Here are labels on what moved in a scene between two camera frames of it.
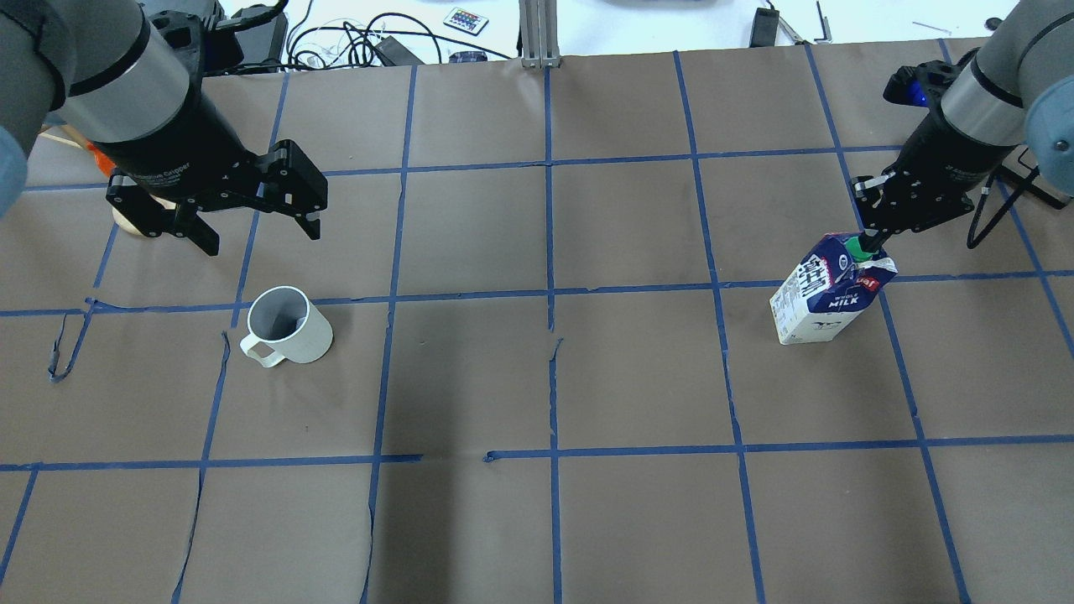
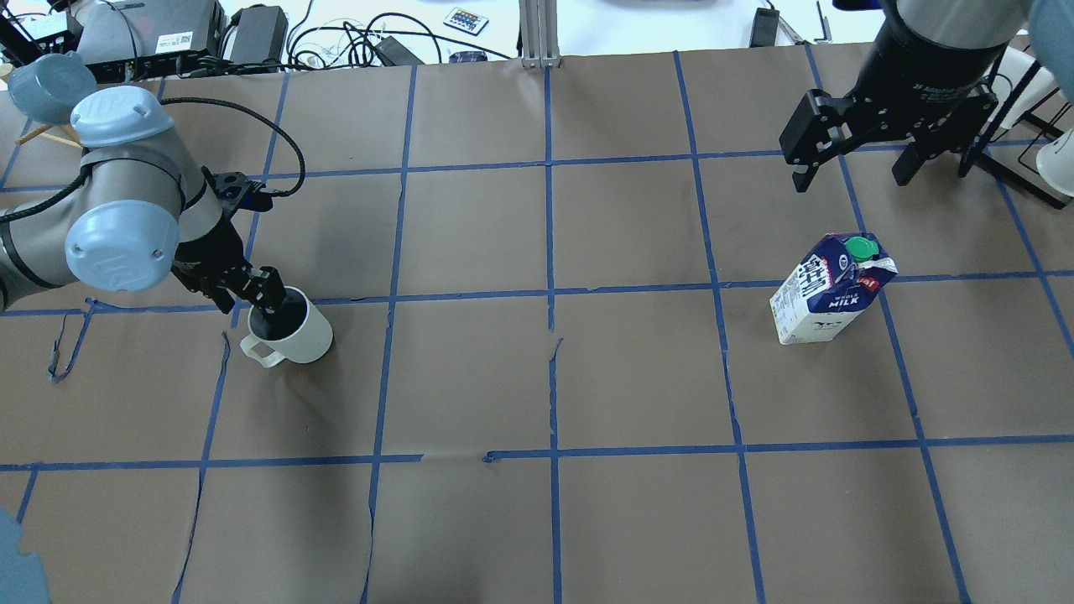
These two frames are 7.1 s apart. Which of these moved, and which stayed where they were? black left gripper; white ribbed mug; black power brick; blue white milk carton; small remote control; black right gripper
Moved: black right gripper; black left gripper
Stayed: white ribbed mug; small remote control; blue white milk carton; black power brick
